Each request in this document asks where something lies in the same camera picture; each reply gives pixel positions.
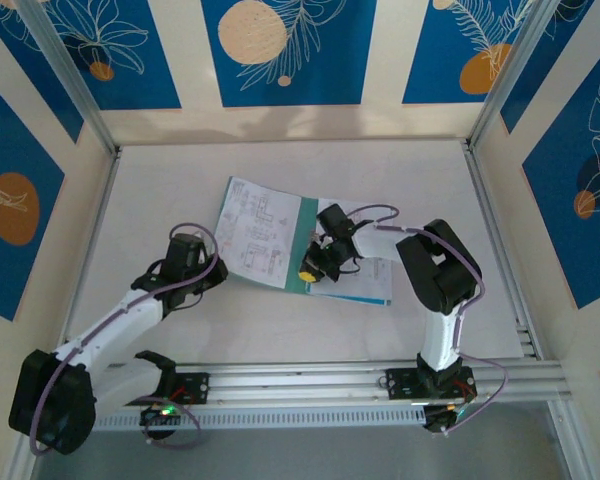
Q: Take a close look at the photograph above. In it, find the green paper folder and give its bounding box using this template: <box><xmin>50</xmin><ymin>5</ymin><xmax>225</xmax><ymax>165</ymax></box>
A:
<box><xmin>214</xmin><ymin>174</ymin><xmax>321</xmax><ymax>295</ymax></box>

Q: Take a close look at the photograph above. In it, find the white bracket drawing sheet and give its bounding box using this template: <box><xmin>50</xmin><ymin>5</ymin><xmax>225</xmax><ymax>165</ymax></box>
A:
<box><xmin>214</xmin><ymin>175</ymin><xmax>301</xmax><ymax>290</ymax></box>

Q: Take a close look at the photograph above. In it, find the white sheet with blue border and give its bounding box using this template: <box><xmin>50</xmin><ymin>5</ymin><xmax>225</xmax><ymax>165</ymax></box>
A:
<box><xmin>304</xmin><ymin>197</ymin><xmax>395</xmax><ymax>307</ymax></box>

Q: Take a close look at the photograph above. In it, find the black base connector module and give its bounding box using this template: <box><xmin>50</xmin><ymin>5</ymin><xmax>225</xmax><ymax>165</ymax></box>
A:
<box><xmin>138</xmin><ymin>403</ymin><xmax>182</xmax><ymax>432</ymax></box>
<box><xmin>422</xmin><ymin>404</ymin><xmax>462</xmax><ymax>434</ymax></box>

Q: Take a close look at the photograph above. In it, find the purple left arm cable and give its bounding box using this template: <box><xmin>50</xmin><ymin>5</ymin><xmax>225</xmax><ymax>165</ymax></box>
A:
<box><xmin>28</xmin><ymin>222</ymin><xmax>221</xmax><ymax>457</ymax></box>

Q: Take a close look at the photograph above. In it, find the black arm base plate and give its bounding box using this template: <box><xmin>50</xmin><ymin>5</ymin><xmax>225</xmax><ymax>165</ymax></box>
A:
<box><xmin>152</xmin><ymin>372</ymin><xmax>211</xmax><ymax>406</ymax></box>
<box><xmin>385</xmin><ymin>367</ymin><xmax>477</xmax><ymax>402</ymax></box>

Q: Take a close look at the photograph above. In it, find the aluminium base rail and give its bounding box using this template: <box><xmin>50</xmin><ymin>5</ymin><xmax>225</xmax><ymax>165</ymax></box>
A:
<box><xmin>22</xmin><ymin>358</ymin><xmax>574</xmax><ymax>414</ymax></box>

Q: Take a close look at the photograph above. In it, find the aluminium table side rail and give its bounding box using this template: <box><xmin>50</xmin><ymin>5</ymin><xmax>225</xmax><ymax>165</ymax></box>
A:
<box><xmin>461</xmin><ymin>139</ymin><xmax>544</xmax><ymax>361</ymax></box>
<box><xmin>54</xmin><ymin>147</ymin><xmax>124</xmax><ymax>369</ymax></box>

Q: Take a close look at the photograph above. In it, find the grey slotted cable duct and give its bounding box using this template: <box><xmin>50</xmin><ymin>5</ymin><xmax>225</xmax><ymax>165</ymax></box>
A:
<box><xmin>92</xmin><ymin>405</ymin><xmax>426</xmax><ymax>432</ymax></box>

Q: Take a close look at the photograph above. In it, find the blue floral wall panel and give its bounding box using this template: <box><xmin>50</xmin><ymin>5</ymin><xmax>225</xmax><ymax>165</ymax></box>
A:
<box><xmin>402</xmin><ymin>0</ymin><xmax>537</xmax><ymax>105</ymax></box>
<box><xmin>201</xmin><ymin>0</ymin><xmax>379</xmax><ymax>108</ymax></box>
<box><xmin>0</xmin><ymin>9</ymin><xmax>85</xmax><ymax>145</ymax></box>
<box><xmin>499</xmin><ymin>0</ymin><xmax>597</xmax><ymax>135</ymax></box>
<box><xmin>522</xmin><ymin>47</ymin><xmax>600</xmax><ymax>310</ymax></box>
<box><xmin>0</xmin><ymin>72</ymin><xmax>66</xmax><ymax>322</ymax></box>
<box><xmin>44</xmin><ymin>0</ymin><xmax>182</xmax><ymax>112</ymax></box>

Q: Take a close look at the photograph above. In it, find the aluminium frame post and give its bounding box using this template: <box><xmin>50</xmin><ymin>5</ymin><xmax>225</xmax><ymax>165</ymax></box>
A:
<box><xmin>13</xmin><ymin>0</ymin><xmax>124</xmax><ymax>157</ymax></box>
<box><xmin>465</xmin><ymin>0</ymin><xmax>569</xmax><ymax>151</ymax></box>

